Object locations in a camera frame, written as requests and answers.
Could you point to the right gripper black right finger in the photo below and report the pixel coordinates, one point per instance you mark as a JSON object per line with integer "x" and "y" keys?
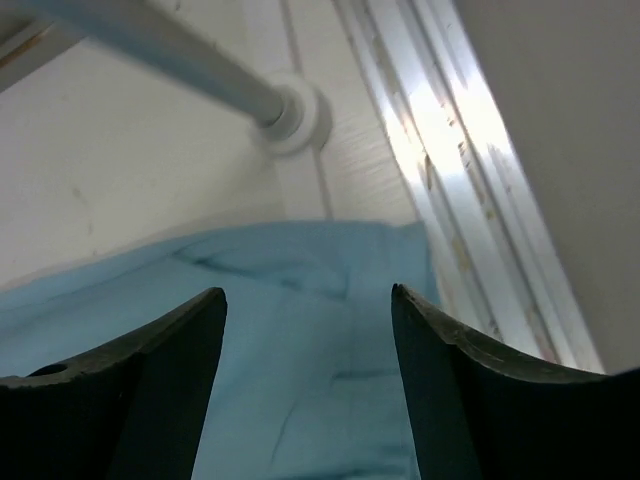
{"x": 480, "y": 409}

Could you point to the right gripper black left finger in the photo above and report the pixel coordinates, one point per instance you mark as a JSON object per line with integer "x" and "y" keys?
{"x": 131, "y": 408}

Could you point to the light blue trousers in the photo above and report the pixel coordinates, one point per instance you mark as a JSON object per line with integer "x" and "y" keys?
{"x": 308, "y": 385}

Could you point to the white and silver clothes rack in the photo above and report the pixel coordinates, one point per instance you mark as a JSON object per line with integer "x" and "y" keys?
{"x": 292, "y": 118}

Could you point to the aluminium rail right side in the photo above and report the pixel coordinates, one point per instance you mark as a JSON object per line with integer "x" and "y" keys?
{"x": 497, "y": 268}

